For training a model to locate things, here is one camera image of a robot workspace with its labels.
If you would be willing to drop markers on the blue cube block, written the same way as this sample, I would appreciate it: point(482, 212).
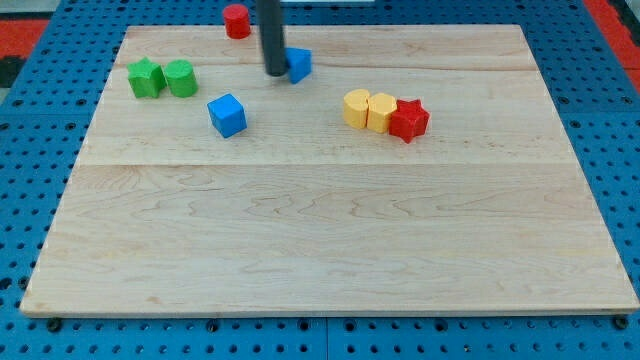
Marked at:
point(227, 115)

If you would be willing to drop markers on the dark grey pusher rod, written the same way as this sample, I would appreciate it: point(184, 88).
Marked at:
point(270, 24)

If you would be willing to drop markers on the blue triangle block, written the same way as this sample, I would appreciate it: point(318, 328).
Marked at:
point(299, 62)

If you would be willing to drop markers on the green cylinder block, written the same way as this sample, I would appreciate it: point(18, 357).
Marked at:
point(181, 78)

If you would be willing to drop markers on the red star block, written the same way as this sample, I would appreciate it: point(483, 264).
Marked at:
point(410, 120)

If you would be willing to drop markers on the red cylinder block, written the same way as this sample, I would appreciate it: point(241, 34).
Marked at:
point(236, 21)

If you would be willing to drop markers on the light wooden board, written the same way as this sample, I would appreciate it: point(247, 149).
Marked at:
point(487, 214)

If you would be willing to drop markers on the green star block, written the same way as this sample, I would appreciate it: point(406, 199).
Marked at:
point(146, 78)

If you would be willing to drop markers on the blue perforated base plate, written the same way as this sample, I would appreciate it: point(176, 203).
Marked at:
point(47, 112)

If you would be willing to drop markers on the yellow heart block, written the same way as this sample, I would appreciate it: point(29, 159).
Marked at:
point(355, 108)

